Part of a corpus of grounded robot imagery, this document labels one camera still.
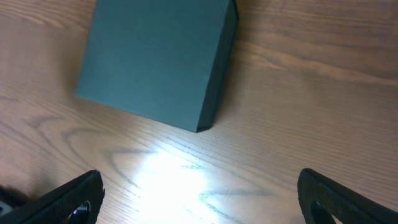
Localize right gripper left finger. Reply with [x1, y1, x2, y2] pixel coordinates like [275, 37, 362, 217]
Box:
[1, 170, 105, 224]

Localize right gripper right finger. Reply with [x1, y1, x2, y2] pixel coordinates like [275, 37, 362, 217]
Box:
[297, 168, 397, 224]

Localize dark green box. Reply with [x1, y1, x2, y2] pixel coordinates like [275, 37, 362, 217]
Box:
[76, 0, 239, 133]

